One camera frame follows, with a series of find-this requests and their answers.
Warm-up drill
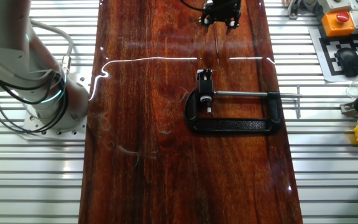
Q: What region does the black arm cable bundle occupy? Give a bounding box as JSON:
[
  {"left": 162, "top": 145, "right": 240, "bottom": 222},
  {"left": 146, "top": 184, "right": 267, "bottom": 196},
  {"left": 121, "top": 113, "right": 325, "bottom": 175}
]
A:
[{"left": 0, "top": 46, "right": 70, "bottom": 135}]

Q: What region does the grey cable with metal connector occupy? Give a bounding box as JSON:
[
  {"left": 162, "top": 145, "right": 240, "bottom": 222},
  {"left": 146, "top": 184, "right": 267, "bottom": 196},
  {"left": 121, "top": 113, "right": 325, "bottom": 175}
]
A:
[{"left": 29, "top": 20, "right": 74, "bottom": 75}]

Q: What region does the metal corner bracket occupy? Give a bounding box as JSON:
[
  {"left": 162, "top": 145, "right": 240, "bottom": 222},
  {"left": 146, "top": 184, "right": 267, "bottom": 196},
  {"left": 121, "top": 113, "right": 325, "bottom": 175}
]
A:
[{"left": 287, "top": 0, "right": 303, "bottom": 20}]

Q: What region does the red emergency stop button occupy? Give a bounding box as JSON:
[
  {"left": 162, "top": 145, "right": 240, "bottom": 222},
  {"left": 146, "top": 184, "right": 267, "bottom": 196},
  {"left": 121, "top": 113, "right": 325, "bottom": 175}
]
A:
[{"left": 321, "top": 11, "right": 356, "bottom": 37}]

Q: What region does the glossy brown wood board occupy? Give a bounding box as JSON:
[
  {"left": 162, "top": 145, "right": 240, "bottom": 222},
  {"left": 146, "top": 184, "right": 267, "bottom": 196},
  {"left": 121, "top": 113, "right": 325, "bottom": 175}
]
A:
[{"left": 78, "top": 0, "right": 304, "bottom": 224}]

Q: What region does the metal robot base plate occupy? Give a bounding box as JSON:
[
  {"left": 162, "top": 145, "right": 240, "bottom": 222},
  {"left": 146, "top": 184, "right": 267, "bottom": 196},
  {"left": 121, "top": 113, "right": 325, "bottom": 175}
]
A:
[{"left": 22, "top": 73, "right": 90, "bottom": 141}]

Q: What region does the black C-clamp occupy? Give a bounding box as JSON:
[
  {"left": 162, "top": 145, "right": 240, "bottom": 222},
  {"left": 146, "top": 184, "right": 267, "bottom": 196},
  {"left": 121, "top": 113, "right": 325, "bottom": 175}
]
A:
[{"left": 183, "top": 85, "right": 303, "bottom": 136}]

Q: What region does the black computer mouse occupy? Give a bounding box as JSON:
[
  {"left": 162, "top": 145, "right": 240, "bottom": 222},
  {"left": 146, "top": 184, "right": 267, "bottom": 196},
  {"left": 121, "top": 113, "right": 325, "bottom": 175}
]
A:
[{"left": 336, "top": 47, "right": 358, "bottom": 78}]

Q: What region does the black white marker sheet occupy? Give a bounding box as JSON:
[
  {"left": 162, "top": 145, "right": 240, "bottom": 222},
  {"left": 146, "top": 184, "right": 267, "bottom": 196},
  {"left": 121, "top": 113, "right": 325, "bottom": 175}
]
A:
[{"left": 308, "top": 26, "right": 358, "bottom": 83}]

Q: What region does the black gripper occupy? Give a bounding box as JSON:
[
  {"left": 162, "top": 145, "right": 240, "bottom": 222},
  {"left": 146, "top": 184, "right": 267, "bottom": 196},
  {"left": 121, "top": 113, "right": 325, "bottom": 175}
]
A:
[{"left": 200, "top": 0, "right": 242, "bottom": 35}]

